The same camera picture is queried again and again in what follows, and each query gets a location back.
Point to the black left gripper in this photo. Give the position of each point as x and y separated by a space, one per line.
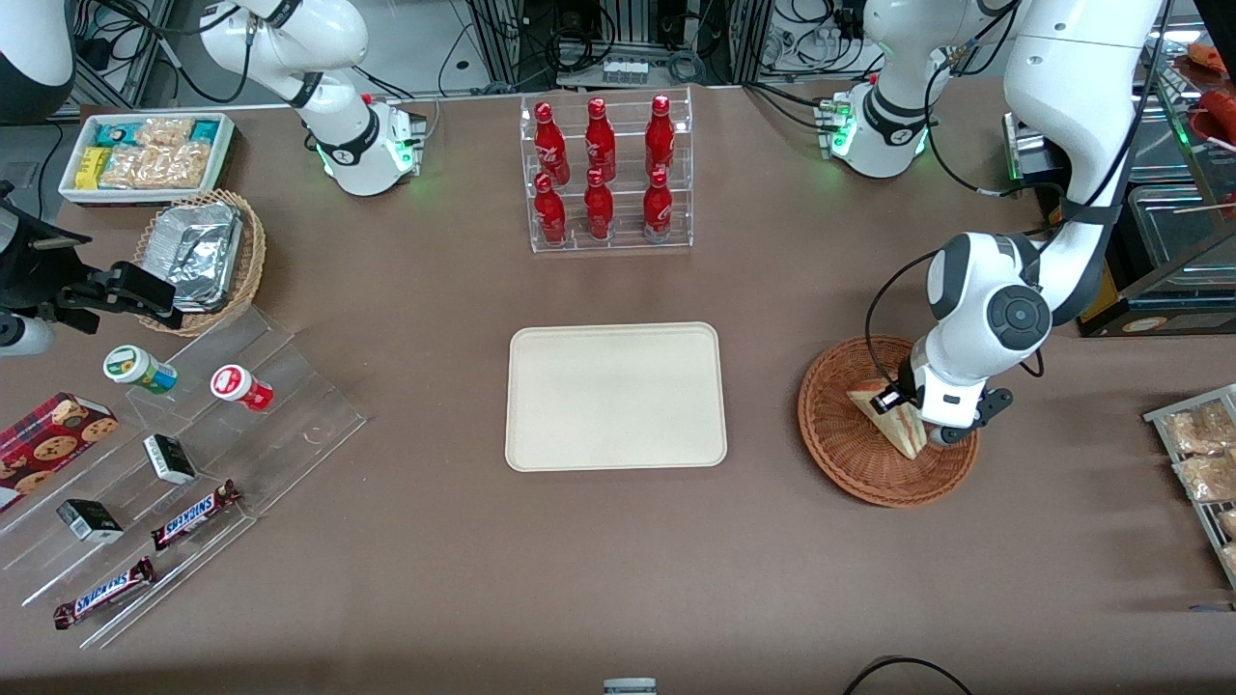
906 377

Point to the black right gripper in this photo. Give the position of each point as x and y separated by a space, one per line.
39 273

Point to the triangle sandwich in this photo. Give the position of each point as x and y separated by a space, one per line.
903 434

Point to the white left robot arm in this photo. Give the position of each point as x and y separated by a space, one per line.
1081 116

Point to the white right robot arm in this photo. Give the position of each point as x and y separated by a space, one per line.
328 39

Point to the large brown wicker basket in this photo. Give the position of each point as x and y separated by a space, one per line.
850 463

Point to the small tan wicker basket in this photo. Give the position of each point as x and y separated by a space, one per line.
253 261

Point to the cream plastic tray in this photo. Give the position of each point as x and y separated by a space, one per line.
599 405

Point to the foil food container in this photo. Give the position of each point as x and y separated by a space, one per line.
203 256

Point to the green lid snack cup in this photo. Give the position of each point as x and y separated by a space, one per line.
135 367

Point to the clear rice cracker bag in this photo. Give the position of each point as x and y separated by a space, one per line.
154 166
164 131

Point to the yellow snack packet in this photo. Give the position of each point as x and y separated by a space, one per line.
92 166

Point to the red lid snack cup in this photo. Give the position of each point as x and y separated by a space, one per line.
237 384

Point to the teal snack packet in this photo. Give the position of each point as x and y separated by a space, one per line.
205 129
111 133

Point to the white snack bin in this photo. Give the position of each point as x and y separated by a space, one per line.
227 154

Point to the small black box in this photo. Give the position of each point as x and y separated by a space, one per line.
89 521
169 458

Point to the clear acrylic stepped display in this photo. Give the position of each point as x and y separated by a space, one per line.
290 386

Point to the red plaid cookie box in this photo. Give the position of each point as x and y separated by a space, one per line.
48 444

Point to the grey snack display rack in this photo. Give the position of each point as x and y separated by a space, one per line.
1159 417

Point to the Snickers chocolate bar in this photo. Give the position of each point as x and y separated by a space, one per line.
193 516
104 594

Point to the black food warmer yellow panel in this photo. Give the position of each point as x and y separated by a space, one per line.
1188 319

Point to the clear bag of crackers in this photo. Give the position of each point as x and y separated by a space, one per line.
1202 430
1229 560
1226 523
1207 478

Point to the steel warmer pan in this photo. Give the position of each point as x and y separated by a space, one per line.
1173 232
1168 154

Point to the red cola bottle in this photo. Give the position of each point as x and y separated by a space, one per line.
658 208
549 140
660 130
600 135
550 212
599 208

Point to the clear acrylic bottle rack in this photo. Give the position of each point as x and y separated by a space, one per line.
623 241

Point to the small grey device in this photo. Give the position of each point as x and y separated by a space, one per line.
630 687

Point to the white power strip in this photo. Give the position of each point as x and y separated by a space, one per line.
626 71

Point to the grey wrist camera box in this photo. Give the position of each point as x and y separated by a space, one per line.
24 336

